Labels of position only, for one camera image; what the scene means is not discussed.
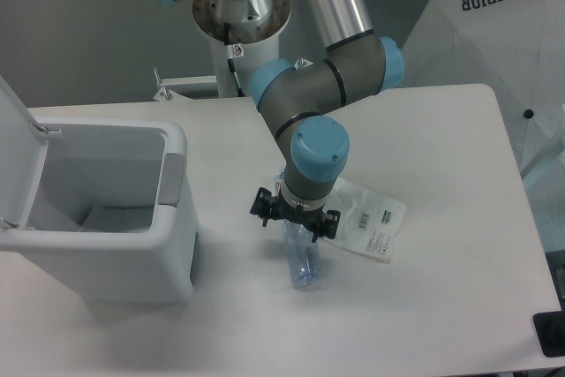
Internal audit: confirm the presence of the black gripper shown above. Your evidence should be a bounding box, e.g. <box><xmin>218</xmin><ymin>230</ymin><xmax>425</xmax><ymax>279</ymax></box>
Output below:
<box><xmin>250</xmin><ymin>187</ymin><xmax>341</xmax><ymax>243</ymax></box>

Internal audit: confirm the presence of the clear plastic water bottle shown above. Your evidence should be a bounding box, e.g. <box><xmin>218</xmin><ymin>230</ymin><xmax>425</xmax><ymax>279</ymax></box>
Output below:
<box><xmin>274</xmin><ymin>167</ymin><xmax>326</xmax><ymax>292</ymax></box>

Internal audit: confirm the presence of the white plastic packaging bag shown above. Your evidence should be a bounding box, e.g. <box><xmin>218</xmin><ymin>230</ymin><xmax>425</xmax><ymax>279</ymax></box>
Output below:
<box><xmin>326</xmin><ymin>177</ymin><xmax>407</xmax><ymax>263</ymax></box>

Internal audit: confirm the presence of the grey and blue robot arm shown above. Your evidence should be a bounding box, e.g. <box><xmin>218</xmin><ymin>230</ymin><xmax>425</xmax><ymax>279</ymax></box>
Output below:
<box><xmin>160</xmin><ymin>0</ymin><xmax>404</xmax><ymax>239</ymax></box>

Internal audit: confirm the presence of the white trash can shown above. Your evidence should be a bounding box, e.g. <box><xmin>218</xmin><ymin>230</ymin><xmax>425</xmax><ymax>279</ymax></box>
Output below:
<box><xmin>1</xmin><ymin>117</ymin><xmax>198</xmax><ymax>303</ymax></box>

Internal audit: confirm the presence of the white trash can lid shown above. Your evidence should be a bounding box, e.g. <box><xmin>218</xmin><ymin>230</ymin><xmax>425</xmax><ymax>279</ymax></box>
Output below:
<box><xmin>1</xmin><ymin>80</ymin><xmax>48</xmax><ymax>230</ymax></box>

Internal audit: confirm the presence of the black device at table edge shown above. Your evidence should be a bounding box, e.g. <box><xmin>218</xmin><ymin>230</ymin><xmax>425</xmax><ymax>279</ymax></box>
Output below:
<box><xmin>533</xmin><ymin>311</ymin><xmax>564</xmax><ymax>358</ymax></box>

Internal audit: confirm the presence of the white Superior umbrella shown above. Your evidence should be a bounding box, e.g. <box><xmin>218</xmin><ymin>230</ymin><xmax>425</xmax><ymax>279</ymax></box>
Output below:
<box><xmin>403</xmin><ymin>0</ymin><xmax>564</xmax><ymax>170</ymax></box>

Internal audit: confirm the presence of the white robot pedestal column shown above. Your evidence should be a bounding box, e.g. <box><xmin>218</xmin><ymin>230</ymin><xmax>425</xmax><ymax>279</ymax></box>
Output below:
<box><xmin>192</xmin><ymin>0</ymin><xmax>290</xmax><ymax>95</ymax></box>

